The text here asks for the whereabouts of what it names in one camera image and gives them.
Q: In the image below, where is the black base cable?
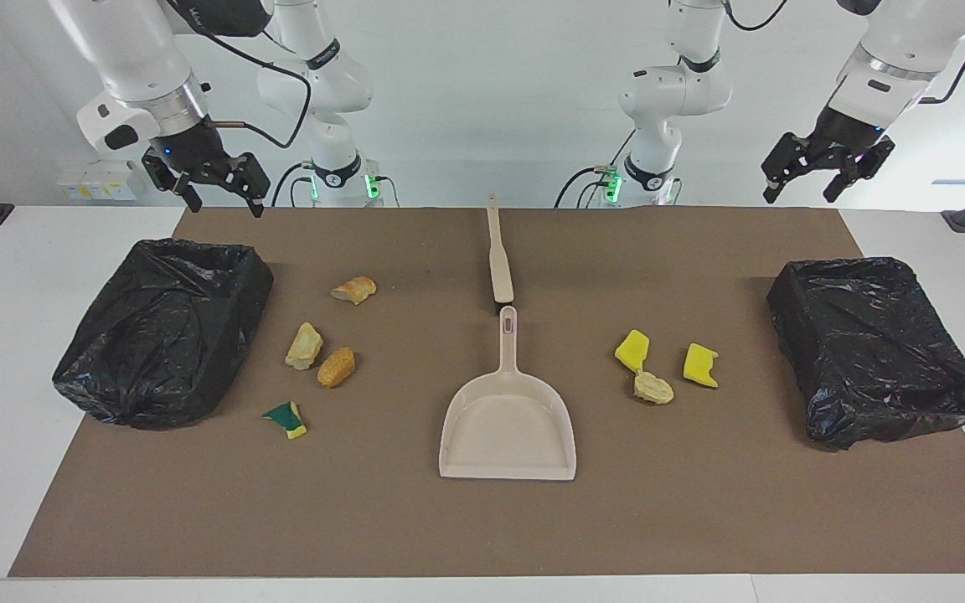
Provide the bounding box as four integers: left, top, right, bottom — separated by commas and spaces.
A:
555, 130, 636, 209
271, 162, 317, 209

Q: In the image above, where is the beige bread chunk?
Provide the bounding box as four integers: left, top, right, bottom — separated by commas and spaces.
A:
285, 322, 324, 371

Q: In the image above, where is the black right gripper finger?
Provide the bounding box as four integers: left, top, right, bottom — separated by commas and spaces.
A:
227, 153, 271, 217
143, 151, 203, 213

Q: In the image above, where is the black bag lined bin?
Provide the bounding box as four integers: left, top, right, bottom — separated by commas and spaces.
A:
766, 256, 965, 452
52, 239, 275, 431

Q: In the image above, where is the beige plastic dustpan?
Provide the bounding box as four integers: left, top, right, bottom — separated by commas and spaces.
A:
438, 305, 578, 482

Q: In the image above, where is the black right base cable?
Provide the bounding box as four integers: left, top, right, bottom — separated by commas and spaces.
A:
271, 162, 317, 209

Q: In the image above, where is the black left base cable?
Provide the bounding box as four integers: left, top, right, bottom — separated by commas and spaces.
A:
555, 130, 636, 209

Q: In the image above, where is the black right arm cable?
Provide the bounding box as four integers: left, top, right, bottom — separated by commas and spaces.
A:
166, 0, 313, 150

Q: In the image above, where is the green yellow sponge piece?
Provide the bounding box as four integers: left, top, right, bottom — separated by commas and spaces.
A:
262, 401, 308, 441

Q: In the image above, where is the golden brown bread roll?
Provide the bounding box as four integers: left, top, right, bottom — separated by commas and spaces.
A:
317, 347, 357, 389

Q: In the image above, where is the beige hand brush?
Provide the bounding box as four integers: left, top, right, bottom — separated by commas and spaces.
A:
486, 194, 515, 305

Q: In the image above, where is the brown table mat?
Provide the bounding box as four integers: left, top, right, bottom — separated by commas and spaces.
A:
9, 208, 965, 579

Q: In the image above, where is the white socket box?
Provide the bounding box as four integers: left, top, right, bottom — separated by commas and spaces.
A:
57, 159, 147, 202

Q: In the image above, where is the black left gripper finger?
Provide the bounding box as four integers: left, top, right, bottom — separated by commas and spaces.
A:
763, 132, 814, 204
823, 138, 895, 204

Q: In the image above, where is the beige orange bread piece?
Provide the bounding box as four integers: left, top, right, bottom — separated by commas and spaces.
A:
633, 370, 675, 405

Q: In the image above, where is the orange white bread piece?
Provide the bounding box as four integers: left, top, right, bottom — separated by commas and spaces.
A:
330, 276, 378, 306

